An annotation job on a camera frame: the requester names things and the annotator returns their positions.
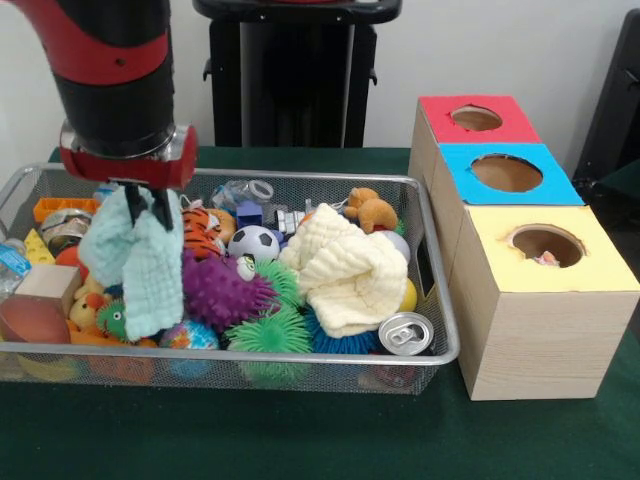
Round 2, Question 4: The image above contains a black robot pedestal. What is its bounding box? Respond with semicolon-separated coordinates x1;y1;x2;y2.
193;0;403;149

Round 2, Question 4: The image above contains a pale yellow cloth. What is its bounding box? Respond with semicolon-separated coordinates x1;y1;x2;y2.
278;203;411;339

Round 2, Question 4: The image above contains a clear mesh bin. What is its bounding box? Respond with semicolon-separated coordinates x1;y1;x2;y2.
0;163;462;396

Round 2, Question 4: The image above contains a large green spiky ball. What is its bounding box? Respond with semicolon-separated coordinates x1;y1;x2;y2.
228;305;313;386

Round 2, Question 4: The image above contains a blue spiky ball with eyes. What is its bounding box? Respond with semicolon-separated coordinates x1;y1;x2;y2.
305;310;381;356

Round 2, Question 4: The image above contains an orange bear plush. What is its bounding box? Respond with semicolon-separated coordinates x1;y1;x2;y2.
343;188;399;236

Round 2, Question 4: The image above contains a silver drink can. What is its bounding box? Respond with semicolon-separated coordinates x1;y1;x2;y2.
378;311;437;357

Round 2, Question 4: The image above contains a plain wooden block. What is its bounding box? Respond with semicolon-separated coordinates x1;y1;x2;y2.
12;263;83;319

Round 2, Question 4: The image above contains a mint green cloth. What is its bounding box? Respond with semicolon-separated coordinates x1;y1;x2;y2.
78;185;187;341

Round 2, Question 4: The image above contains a small soccer ball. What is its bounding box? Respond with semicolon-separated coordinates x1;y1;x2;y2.
228;225;283;263

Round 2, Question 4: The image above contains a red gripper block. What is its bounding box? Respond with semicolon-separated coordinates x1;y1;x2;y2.
59;120;199;231

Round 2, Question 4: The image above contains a dark green table cloth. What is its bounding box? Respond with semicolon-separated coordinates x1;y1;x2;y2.
0;145;640;480

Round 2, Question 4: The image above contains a small globe print ball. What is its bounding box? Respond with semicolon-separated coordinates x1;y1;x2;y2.
160;320;219;376

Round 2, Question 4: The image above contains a small green spiky ball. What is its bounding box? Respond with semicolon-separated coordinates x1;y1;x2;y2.
255;260;303;307

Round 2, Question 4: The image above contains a purple spiky ball with eyes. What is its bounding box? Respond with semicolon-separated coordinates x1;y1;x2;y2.
182;252;277;331

